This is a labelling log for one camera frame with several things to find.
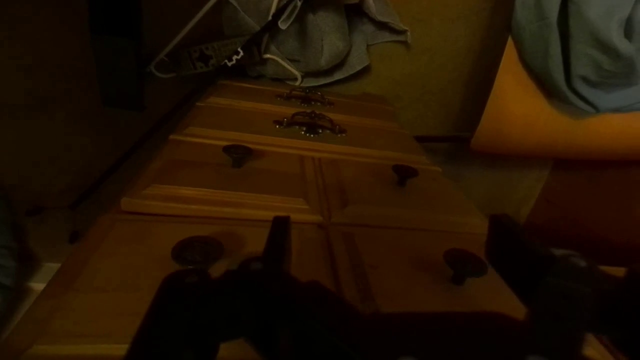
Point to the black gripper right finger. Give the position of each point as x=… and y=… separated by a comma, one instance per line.
x=523, y=266

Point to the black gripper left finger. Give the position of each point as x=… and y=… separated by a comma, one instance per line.
x=281, y=243

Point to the wooden drawer with round knobs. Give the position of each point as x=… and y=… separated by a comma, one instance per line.
x=373, y=261
x=281, y=177

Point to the white clothes hanger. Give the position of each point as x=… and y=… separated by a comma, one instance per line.
x=288, y=73

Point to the grey garment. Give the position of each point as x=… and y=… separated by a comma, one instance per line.
x=320, y=40

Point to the blue cloth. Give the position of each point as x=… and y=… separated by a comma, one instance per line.
x=580, y=53

